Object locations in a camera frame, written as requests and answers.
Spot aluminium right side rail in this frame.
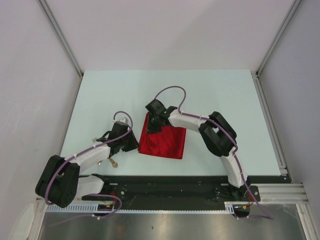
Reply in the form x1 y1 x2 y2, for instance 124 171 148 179
250 71 289 176

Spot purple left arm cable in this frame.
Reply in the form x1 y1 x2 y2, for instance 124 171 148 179
44 110 135 221

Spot aluminium frame post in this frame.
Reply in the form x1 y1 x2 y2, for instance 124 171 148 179
255 0 304 78
36 0 84 79

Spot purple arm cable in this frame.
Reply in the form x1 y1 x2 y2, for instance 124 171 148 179
44 110 135 221
154 85 275 221

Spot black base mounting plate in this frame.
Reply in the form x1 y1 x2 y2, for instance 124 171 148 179
51 174 292 211

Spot white slotted cable duct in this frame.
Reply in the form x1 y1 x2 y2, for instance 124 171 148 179
46 203 235 215

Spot aluminium rail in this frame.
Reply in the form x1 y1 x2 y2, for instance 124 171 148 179
250 71 289 176
34 183 307 205

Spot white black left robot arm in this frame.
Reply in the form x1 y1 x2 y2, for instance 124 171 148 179
35 117 139 208

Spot left aluminium frame post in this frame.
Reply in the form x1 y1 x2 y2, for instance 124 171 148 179
36 0 84 79

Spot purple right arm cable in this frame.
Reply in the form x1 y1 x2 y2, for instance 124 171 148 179
154 85 275 221

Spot aluminium front rail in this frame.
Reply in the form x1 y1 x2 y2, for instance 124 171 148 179
34 183 307 205

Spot right aluminium frame post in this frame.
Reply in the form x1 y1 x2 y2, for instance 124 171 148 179
255 0 304 78

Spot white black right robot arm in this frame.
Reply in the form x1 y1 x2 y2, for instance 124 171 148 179
145 99 249 201

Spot red satin napkin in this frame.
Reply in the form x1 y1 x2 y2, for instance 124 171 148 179
138 113 187 160

